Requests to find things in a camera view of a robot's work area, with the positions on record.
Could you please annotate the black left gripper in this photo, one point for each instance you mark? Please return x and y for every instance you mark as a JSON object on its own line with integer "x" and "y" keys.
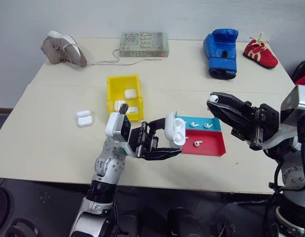
{"x": 142, "y": 138}

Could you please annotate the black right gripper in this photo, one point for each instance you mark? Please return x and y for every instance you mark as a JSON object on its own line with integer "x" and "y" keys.
{"x": 262, "y": 121}

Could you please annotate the white earbud case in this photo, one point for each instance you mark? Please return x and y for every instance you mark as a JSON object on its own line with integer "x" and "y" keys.
{"x": 130, "y": 93}
{"x": 175, "y": 132}
{"x": 133, "y": 110}
{"x": 84, "y": 119}
{"x": 118, "y": 105}

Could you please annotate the white earbud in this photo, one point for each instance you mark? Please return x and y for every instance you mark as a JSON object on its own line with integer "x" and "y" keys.
{"x": 194, "y": 124}
{"x": 212, "y": 98}
{"x": 197, "y": 144}
{"x": 207, "y": 126}

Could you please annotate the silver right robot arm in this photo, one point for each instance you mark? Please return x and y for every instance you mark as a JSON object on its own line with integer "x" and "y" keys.
{"x": 294, "y": 175}

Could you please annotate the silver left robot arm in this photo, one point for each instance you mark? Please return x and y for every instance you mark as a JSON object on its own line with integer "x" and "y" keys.
{"x": 106, "y": 168}

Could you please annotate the closed white earbud case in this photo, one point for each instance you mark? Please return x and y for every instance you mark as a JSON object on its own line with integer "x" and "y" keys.
{"x": 133, "y": 110}
{"x": 130, "y": 93}
{"x": 118, "y": 105}

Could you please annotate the yellow plastic bin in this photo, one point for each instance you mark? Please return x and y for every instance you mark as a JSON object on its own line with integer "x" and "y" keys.
{"x": 112, "y": 98}

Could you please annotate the teal plastic tray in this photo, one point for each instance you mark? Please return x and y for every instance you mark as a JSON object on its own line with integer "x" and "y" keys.
{"x": 214, "y": 125}

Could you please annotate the red plastic tray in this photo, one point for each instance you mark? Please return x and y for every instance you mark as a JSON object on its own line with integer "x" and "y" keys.
{"x": 211, "y": 145}

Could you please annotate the blue boxing glove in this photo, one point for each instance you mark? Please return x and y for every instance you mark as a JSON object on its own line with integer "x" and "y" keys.
{"x": 220, "y": 51}

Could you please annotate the red baby shoe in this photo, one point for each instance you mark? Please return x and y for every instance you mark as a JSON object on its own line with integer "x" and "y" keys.
{"x": 259, "y": 55}

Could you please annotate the black chair with red cushion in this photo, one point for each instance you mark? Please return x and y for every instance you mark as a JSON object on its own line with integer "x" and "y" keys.
{"x": 303, "y": 71}

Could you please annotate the dark rounded shape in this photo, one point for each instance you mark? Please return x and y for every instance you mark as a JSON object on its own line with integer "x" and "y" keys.
{"x": 1, "y": 209}
{"x": 22, "y": 228}
{"x": 131, "y": 224}

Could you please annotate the grey green FEED book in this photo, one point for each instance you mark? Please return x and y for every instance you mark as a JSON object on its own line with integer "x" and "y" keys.
{"x": 143, "y": 45}

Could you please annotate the beige sneaker with long lace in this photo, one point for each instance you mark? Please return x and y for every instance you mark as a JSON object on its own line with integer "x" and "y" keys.
{"x": 60, "y": 48}

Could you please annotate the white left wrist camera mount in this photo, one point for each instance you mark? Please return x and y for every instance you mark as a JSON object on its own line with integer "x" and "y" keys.
{"x": 115, "y": 126}

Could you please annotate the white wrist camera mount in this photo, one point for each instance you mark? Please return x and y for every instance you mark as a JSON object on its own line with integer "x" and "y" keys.
{"x": 294, "y": 103}
{"x": 115, "y": 126}

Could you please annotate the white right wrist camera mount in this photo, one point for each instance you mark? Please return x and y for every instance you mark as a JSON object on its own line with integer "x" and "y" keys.
{"x": 294, "y": 103}

